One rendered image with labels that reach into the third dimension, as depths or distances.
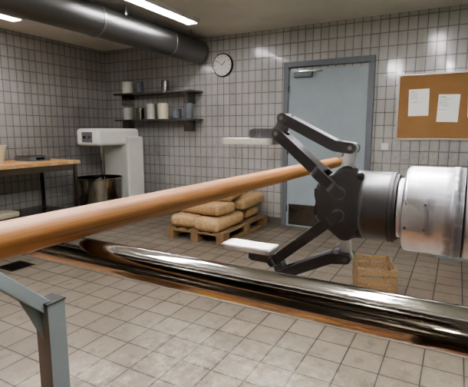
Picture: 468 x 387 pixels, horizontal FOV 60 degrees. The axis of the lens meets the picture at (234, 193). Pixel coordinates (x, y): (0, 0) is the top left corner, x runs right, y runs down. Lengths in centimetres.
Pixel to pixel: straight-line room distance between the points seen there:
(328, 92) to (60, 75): 394
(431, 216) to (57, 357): 74
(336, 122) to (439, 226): 486
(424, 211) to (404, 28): 488
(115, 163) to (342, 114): 331
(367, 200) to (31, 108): 617
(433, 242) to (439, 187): 5
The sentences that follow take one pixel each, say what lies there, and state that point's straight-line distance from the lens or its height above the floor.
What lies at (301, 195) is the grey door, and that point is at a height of 44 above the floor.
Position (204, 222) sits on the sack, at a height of 26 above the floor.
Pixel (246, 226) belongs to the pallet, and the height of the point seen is 11.
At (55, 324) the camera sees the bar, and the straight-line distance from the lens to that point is 90.
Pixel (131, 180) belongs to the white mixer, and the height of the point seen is 56.
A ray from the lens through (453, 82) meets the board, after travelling 511.
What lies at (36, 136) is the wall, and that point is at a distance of 647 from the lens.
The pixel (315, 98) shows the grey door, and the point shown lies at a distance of 535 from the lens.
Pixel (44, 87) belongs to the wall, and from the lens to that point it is 661.
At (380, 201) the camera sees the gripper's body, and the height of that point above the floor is 121.
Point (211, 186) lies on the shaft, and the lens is 57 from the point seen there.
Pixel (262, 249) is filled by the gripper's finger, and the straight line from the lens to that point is 51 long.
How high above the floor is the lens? 128
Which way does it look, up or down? 9 degrees down
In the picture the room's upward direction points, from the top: straight up
